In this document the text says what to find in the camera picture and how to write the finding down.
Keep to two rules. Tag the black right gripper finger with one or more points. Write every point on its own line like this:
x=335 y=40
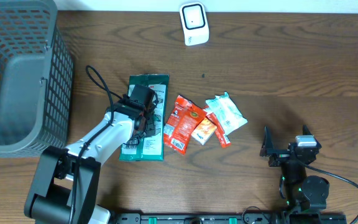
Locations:
x=267 y=148
x=306 y=131

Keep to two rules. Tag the red snack bag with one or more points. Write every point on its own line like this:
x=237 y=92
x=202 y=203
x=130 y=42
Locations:
x=182 y=121

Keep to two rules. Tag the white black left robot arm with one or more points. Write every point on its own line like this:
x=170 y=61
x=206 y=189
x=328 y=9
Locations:
x=65 y=183

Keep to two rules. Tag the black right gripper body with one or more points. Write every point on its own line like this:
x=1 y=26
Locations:
x=279 y=158

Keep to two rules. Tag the mint green snack packet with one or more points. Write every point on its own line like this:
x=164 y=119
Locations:
x=227 y=113

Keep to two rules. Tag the grey plastic mesh basket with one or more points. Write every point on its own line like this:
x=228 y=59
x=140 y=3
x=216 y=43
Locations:
x=36 y=79

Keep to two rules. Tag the orange white small packet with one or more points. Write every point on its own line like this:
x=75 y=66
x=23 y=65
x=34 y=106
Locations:
x=204 y=131

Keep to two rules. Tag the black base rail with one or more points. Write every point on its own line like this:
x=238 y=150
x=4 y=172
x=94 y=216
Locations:
x=249 y=217

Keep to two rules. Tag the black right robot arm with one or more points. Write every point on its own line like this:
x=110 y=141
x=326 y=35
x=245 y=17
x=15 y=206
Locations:
x=304 y=193

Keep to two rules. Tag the white barcode scanner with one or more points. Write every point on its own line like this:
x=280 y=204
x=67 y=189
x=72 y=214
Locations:
x=194 y=23

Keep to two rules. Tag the green white packet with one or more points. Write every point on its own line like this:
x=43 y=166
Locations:
x=149 y=148

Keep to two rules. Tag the red stick packet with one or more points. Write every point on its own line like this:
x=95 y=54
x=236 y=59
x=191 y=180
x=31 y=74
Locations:
x=221 y=135

